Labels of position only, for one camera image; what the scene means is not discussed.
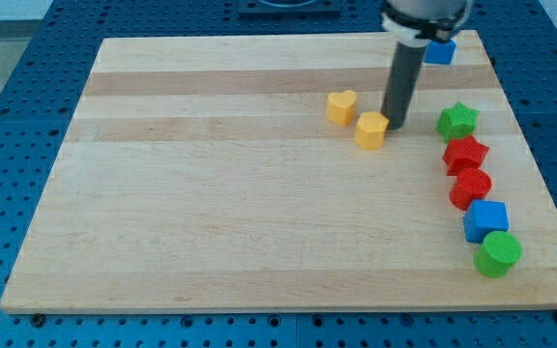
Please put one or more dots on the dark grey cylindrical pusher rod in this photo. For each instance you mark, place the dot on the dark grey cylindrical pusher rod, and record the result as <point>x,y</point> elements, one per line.
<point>401,84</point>

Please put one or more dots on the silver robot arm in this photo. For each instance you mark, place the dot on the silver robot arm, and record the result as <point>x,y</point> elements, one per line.
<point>415,24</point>

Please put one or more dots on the blue block behind arm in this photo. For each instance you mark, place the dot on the blue block behind arm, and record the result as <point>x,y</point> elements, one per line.
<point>440,53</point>

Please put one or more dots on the green star block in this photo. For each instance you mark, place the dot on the green star block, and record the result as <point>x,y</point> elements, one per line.
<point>457,122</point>

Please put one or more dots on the yellow heart block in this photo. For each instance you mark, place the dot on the yellow heart block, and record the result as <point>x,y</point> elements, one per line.
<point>341,107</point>

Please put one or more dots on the red star block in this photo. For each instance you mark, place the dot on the red star block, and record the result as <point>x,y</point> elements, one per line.
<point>467,152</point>

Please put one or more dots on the yellow pentagon block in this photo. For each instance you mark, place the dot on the yellow pentagon block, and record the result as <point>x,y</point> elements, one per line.
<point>370,130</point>

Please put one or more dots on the red cylinder block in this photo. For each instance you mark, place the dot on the red cylinder block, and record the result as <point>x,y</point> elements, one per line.
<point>470,184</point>

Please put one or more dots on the blue cube block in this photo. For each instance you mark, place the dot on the blue cube block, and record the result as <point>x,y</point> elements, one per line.
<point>483,217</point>

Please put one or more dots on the wooden board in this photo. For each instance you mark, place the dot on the wooden board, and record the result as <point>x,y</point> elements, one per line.
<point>200,174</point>

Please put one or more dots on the green cylinder block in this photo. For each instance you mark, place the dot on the green cylinder block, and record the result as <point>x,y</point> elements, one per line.
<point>497,254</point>

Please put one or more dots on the dark blue base plate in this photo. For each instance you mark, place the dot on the dark blue base plate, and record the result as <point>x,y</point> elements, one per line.
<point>288,7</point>

